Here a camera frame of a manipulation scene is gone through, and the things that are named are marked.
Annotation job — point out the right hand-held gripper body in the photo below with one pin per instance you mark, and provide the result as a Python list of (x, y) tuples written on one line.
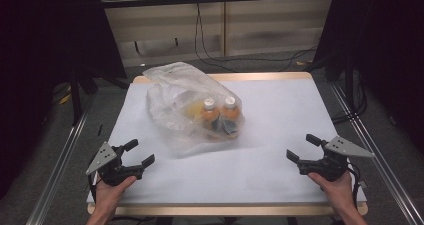
[(328, 166)]

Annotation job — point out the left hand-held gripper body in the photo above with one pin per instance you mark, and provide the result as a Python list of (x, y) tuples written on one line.
[(111, 168)]

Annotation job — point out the clear plastic bag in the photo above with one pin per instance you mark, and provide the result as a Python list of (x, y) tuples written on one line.
[(173, 85)]

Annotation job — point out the orange drink bottle white cap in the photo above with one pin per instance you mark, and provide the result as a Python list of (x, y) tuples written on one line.
[(230, 113), (210, 113)]

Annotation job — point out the person's left hand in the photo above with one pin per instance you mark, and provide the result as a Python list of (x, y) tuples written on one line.
[(110, 193)]

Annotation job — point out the person's right hand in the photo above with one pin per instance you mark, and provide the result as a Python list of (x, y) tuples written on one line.
[(336, 191)]

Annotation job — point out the white table mat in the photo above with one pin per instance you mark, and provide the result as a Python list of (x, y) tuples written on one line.
[(266, 171)]

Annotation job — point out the black metal stand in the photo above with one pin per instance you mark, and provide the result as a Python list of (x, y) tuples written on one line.
[(76, 95)]

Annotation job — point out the wooden table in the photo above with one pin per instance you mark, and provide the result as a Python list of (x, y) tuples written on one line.
[(266, 75)]

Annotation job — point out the black curtain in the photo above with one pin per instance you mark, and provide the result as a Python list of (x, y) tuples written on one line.
[(383, 41), (43, 51)]

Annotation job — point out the aluminium floor rail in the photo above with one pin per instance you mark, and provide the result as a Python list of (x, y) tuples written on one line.
[(376, 158), (60, 165)]

